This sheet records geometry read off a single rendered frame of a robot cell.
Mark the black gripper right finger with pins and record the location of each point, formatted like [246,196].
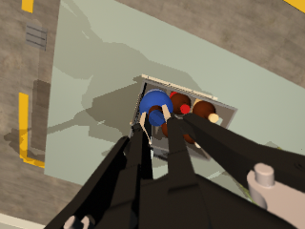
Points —
[274,178]

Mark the blue bottle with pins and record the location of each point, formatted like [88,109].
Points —
[152,103]

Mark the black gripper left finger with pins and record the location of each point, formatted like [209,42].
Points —
[101,193]

